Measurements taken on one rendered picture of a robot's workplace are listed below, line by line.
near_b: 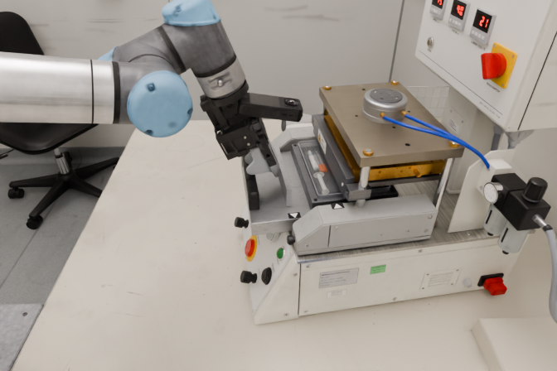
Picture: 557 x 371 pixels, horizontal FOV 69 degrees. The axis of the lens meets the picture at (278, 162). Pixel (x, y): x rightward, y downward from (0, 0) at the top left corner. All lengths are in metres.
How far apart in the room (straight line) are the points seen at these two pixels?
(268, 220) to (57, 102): 0.40
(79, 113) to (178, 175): 0.76
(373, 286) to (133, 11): 1.88
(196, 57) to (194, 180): 0.63
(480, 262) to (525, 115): 0.33
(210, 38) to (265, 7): 1.60
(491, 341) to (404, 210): 0.29
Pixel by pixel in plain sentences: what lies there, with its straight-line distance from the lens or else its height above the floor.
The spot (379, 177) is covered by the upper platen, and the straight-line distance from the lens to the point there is 0.74.
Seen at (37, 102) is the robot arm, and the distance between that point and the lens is 0.50.
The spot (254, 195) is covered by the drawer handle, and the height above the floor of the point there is 1.00.
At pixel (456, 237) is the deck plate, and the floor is 0.93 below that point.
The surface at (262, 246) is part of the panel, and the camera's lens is 0.88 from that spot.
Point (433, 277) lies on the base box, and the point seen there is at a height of 0.83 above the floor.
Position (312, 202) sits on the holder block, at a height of 0.99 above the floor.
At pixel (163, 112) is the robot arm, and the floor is 1.25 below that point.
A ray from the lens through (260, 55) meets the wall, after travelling 2.29.
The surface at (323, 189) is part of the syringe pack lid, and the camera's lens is 0.75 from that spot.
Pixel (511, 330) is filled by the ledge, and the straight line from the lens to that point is 0.91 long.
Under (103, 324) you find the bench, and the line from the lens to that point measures 0.93.
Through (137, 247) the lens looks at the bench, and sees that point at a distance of 1.04.
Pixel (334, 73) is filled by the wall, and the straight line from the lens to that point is 2.36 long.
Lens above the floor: 1.47
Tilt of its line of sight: 35 degrees down
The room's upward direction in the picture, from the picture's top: straight up
